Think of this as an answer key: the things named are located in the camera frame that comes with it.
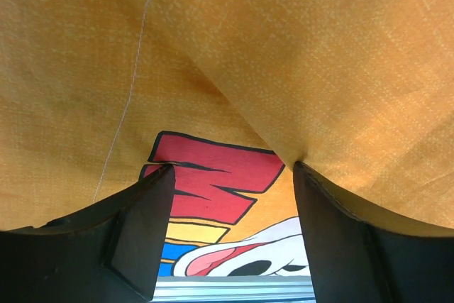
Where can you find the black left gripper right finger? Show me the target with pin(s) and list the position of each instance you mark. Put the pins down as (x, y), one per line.
(361, 252)

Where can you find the aluminium table edge rail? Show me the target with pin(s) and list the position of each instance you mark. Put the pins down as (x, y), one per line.
(234, 289)

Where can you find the yellow Mickey Mouse placemat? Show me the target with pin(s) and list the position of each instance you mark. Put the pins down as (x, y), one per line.
(96, 94)

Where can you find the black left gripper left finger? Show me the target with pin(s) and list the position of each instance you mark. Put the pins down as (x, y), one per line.
(107, 252)

